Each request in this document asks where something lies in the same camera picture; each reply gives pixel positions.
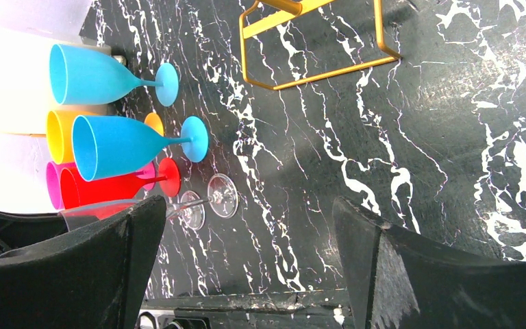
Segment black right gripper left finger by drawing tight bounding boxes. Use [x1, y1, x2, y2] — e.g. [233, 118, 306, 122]
[0, 206, 165, 328]

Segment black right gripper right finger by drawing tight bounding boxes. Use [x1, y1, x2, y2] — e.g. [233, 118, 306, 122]
[332, 197, 526, 328]

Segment red wine glass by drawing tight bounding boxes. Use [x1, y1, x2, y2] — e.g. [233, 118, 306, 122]
[60, 158, 181, 209]

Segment magenta wine glass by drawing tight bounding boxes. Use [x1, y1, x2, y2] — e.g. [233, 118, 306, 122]
[45, 161, 157, 210]

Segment clear wine glass front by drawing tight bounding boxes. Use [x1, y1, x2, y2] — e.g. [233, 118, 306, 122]
[166, 191, 208, 230]

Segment clear wine glass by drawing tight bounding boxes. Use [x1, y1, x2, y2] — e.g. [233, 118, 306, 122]
[166, 191, 208, 230]
[59, 173, 239, 231]

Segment blue wine glass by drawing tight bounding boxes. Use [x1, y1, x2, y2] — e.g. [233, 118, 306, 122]
[72, 115, 209, 182]

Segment orange wine glass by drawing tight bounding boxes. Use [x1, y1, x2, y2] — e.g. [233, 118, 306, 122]
[46, 110, 164, 166]

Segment teal wine glass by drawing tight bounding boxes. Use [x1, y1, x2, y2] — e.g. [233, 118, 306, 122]
[49, 44, 179, 106]

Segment gold wine glass rack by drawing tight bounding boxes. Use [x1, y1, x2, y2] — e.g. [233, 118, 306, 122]
[238, 0, 402, 92]

